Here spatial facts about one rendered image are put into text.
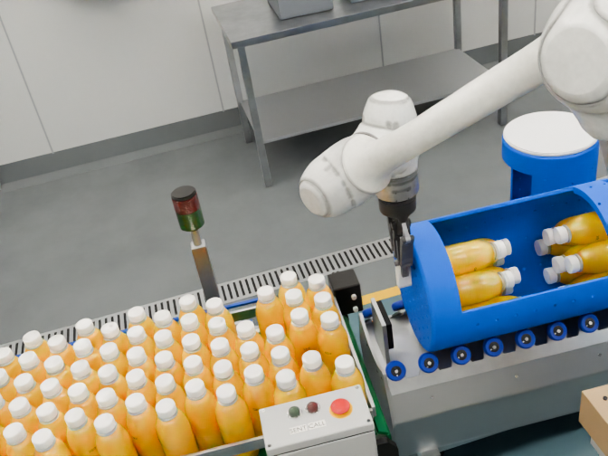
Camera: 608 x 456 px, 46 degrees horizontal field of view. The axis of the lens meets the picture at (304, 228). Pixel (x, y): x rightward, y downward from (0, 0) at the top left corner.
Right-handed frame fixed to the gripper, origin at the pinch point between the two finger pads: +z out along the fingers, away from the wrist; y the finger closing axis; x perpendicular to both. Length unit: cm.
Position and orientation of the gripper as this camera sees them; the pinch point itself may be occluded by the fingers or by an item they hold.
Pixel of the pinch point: (403, 272)
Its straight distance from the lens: 154.9
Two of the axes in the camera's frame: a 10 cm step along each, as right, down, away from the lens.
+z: 1.4, 8.2, 5.6
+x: 9.7, -2.2, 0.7
